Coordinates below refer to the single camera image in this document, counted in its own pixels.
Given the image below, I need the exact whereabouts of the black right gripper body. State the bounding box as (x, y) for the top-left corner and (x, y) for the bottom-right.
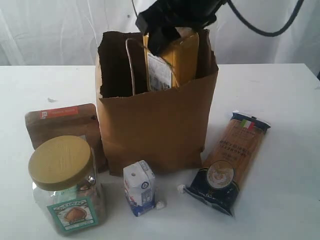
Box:
(135, 0), (225, 34)

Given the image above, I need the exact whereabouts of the yellow grain bottle white cap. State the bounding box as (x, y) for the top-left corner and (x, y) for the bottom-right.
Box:
(143, 27), (200, 92)

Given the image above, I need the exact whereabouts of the clear nut jar yellow lid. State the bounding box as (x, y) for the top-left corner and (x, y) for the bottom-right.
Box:
(28, 135), (106, 235)

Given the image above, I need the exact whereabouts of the brown paper bag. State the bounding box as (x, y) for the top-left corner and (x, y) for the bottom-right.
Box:
(95, 29), (219, 176)

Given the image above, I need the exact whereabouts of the brown kraft standup pouch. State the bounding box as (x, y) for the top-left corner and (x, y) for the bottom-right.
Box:
(24, 103), (108, 173)

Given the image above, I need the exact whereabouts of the small paper scrap on table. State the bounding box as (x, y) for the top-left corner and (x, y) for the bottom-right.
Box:
(47, 97), (57, 103)

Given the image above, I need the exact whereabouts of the spaghetti packet dark blue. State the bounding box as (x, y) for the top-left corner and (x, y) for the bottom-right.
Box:
(185, 111), (271, 216)

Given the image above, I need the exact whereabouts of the small white blue carton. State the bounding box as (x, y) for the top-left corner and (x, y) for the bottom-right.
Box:
(123, 160), (156, 217)

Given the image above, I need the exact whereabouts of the white crumb near spaghetti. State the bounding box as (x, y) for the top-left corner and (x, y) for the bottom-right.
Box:
(177, 184), (185, 194)

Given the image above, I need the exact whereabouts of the white crumb near carton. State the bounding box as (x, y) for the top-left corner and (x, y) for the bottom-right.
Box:
(155, 201), (166, 210)

